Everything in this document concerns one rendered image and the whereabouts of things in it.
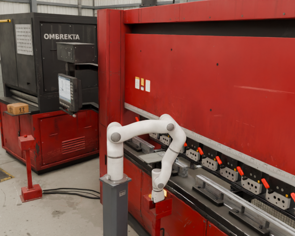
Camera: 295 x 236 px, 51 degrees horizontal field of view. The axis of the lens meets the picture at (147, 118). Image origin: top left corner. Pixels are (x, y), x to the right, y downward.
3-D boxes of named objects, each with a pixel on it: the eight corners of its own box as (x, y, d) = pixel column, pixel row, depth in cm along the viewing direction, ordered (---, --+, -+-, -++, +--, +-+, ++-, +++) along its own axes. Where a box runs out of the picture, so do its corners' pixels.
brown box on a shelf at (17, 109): (3, 112, 428) (2, 103, 424) (22, 109, 445) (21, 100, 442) (12, 116, 407) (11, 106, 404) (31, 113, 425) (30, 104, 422)
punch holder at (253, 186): (240, 186, 208) (243, 163, 204) (249, 183, 213) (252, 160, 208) (258, 195, 196) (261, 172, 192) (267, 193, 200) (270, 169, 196)
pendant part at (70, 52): (59, 114, 379) (55, 41, 357) (77, 111, 393) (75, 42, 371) (76, 123, 339) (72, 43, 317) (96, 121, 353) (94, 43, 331)
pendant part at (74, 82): (58, 104, 368) (57, 73, 359) (68, 103, 375) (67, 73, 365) (74, 112, 333) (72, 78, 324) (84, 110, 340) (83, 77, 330)
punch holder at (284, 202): (265, 199, 192) (268, 174, 187) (274, 196, 196) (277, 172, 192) (286, 211, 179) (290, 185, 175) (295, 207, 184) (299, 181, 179)
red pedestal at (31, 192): (19, 195, 404) (13, 135, 383) (39, 191, 416) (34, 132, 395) (22, 202, 387) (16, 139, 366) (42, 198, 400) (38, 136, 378)
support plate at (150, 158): (137, 157, 281) (137, 156, 281) (162, 151, 295) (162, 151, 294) (148, 164, 267) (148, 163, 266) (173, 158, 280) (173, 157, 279)
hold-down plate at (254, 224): (228, 213, 216) (228, 210, 215) (233, 211, 219) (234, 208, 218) (263, 238, 191) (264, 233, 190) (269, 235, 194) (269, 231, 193)
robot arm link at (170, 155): (183, 158, 227) (163, 192, 233) (177, 149, 242) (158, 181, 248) (173, 153, 225) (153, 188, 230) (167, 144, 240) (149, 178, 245)
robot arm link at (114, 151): (107, 158, 225) (106, 127, 219) (106, 149, 243) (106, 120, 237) (123, 158, 227) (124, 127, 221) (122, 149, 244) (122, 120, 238)
